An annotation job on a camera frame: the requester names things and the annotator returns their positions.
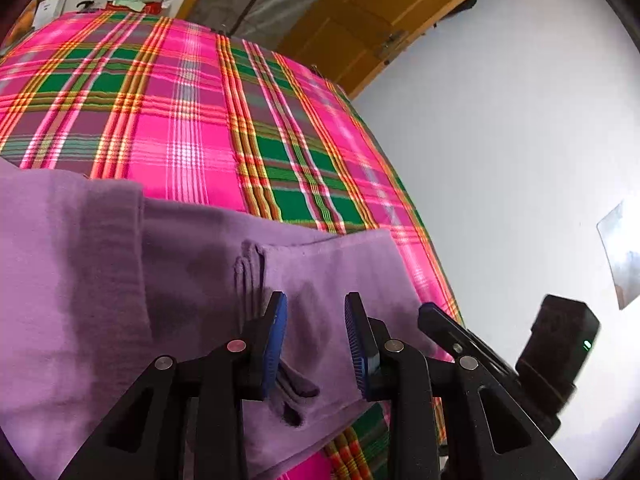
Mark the dark hanging cloth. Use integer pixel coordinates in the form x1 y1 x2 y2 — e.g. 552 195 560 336
439 0 489 24

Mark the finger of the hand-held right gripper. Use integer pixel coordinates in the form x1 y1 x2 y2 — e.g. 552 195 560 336
417 302 517 392

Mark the purple fleece garment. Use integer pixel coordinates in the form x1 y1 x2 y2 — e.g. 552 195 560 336
0 157 454 480

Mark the metal door handle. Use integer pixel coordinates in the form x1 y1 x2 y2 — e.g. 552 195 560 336
374 30 409 62

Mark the wooden door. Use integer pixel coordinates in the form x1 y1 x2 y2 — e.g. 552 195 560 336
276 0 527 99

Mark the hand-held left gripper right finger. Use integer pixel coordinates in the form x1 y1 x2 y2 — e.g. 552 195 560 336
344 291 578 480

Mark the silver wall sheet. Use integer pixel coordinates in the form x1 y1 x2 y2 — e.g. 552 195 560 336
596 199 640 311

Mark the bag of oranges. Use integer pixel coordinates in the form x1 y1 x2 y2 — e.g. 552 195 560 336
9 0 39 44

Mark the pink green plaid blanket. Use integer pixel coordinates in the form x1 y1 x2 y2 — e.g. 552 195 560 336
0 10 464 480

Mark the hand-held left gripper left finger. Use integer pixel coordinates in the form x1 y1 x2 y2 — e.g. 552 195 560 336
60 291 289 480

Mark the red cloth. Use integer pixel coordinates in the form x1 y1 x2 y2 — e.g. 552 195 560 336
104 0 167 16

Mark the white box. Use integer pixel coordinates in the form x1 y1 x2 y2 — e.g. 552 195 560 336
32 0 74 29

